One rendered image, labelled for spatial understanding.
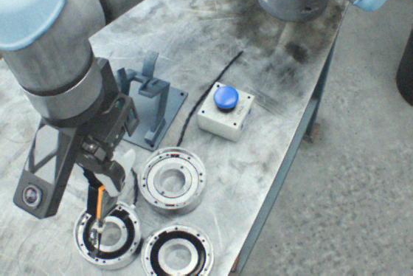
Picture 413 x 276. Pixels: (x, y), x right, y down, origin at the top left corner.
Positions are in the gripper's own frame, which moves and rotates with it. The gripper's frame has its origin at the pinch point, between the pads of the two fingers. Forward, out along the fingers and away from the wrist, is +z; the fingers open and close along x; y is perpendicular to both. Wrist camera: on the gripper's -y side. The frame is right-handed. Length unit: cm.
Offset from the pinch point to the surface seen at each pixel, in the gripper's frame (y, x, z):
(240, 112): 23.3, -9.8, 8.8
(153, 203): 3.8, -4.0, 9.1
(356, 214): 51, -43, 93
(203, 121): 20.3, -4.6, 10.4
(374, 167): 71, -43, 94
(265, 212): 32, -15, 69
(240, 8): 49, 1, 13
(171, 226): 2.0, -7.9, 10.2
